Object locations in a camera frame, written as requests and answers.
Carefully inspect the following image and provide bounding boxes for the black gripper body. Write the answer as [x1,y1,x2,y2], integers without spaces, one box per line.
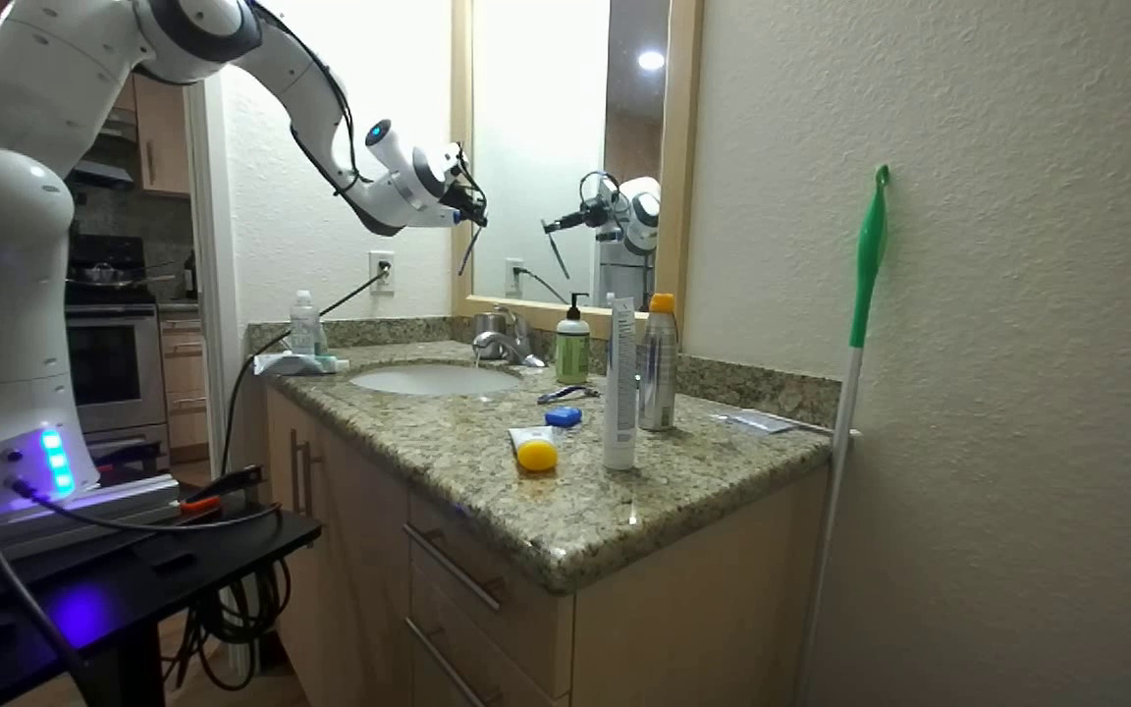
[415,138,492,222]

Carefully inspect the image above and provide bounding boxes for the chrome sink faucet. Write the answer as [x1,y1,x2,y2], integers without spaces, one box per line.
[482,322,551,377]

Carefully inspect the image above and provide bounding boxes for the green soap pump bottle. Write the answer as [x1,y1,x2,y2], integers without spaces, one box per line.
[551,292,591,388]

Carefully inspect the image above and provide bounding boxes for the white oval sink basin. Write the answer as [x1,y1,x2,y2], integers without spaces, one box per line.
[349,363,531,406]

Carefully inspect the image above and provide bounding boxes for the clear bottle with white cap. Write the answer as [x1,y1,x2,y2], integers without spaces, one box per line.
[288,287,331,366]

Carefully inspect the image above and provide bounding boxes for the tall white spray bottle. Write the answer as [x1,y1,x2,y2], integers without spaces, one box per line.
[602,292,643,472]

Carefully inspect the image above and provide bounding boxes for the clear plastic package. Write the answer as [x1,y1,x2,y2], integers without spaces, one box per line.
[707,406,836,439]

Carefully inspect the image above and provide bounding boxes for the orange black clamp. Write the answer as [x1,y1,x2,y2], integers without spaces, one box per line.
[178,468,266,528]

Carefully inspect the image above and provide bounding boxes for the black kitchen oven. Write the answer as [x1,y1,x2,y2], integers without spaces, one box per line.
[59,232,170,447]

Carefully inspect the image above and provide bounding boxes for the green and white broom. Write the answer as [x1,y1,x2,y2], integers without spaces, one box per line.
[792,161,897,707]

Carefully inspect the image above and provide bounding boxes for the wooden vanity cabinet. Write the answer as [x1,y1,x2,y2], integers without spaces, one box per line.
[255,384,836,707]

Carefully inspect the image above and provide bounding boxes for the aluminium robot mounting plate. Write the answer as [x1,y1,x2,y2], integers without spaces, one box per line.
[0,472,183,556]

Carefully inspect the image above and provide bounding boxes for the black robot table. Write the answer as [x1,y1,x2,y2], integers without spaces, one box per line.
[0,504,324,707]

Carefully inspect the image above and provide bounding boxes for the white wall outlet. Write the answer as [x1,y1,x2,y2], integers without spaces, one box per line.
[364,247,402,295]

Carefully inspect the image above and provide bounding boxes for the wood framed wall mirror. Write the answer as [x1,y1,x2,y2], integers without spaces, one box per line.
[449,0,707,328]

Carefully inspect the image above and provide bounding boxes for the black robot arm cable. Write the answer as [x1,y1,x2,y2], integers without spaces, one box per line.
[247,6,364,190]

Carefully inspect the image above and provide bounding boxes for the black power cable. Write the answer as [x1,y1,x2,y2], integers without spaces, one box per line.
[211,266,394,485]

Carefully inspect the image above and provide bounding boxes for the wooden kitchen wall cabinet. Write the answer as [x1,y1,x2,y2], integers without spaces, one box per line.
[68,76,195,201]

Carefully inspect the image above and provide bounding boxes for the black cable bundle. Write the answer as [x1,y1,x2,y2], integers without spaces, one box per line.
[0,468,301,700]

